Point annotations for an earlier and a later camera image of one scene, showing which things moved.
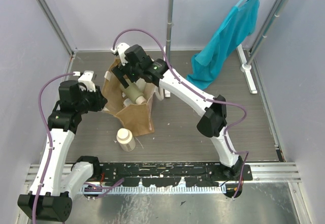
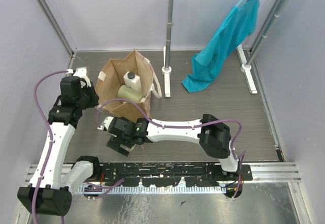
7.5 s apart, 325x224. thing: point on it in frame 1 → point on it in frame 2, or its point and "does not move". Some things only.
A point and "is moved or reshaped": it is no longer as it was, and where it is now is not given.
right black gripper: (119, 74) → (114, 143)
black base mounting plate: (171, 174) does not move
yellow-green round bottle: (133, 93) is moved or reshaped
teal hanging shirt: (241, 23) does not move
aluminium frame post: (51, 17) does not move
